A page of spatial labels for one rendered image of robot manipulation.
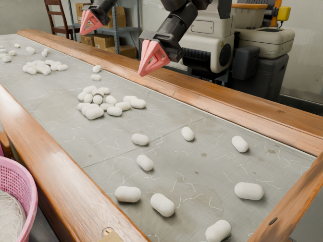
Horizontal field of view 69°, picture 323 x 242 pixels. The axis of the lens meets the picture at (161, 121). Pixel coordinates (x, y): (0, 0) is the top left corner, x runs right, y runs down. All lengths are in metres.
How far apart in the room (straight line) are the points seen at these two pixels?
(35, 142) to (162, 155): 0.20
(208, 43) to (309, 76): 1.52
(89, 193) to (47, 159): 0.10
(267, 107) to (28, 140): 0.45
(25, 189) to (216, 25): 0.96
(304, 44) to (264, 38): 1.17
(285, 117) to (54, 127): 0.45
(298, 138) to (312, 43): 2.00
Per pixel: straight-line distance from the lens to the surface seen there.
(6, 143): 0.42
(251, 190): 0.32
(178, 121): 0.49
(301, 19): 2.45
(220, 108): 0.52
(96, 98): 0.56
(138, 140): 0.40
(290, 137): 0.47
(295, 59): 2.48
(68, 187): 0.32
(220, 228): 0.28
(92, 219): 0.27
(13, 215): 0.36
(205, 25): 1.15
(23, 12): 5.55
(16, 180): 0.38
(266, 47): 1.31
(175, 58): 0.55
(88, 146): 0.42
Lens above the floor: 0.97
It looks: 29 degrees down
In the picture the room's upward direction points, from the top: straight up
